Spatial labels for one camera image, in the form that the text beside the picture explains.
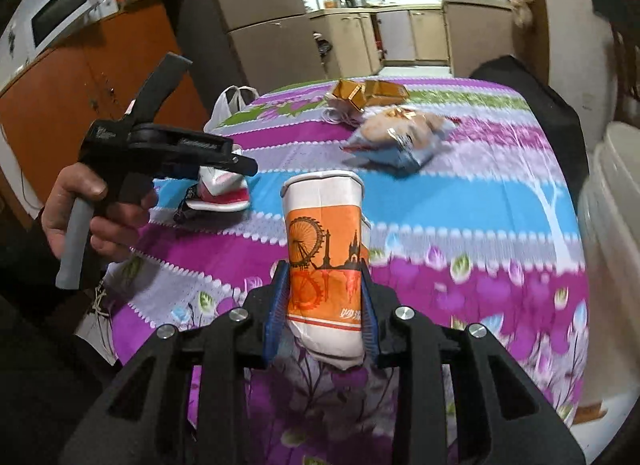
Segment white microwave oven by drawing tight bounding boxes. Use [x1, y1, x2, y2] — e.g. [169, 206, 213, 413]
[1, 0, 96, 81]

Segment orange wooden cabinet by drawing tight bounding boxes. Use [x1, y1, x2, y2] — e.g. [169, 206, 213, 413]
[1, 0, 179, 199]

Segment white plastic bucket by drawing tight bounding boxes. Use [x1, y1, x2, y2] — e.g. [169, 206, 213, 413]
[578, 121, 639, 407]

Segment black cloth covered object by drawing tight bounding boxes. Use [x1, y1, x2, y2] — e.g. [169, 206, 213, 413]
[470, 55, 589, 206]

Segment kitchen base cabinets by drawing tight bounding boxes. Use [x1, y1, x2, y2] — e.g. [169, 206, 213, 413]
[309, 0, 515, 78]

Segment person's left hand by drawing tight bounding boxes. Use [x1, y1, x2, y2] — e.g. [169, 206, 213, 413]
[41, 161, 161, 264]

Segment orange paper cup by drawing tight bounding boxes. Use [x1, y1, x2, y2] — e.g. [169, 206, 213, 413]
[281, 170, 369, 371]

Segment gold cardboard box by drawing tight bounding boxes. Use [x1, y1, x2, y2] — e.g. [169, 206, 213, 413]
[326, 79, 409, 112]

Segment floral purple tablecloth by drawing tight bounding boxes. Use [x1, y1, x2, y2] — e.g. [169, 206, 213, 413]
[105, 78, 589, 429]

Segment bread snack bag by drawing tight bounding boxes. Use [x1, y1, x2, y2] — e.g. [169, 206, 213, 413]
[342, 106, 461, 171]

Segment grey refrigerator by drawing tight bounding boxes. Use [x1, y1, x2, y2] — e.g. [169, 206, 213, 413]
[176, 0, 326, 108]

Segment white plastic bag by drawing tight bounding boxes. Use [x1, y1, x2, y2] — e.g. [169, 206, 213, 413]
[203, 86, 259, 133]

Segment red white wrapper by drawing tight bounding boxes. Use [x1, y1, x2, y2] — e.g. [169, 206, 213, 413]
[174, 167, 250, 223]

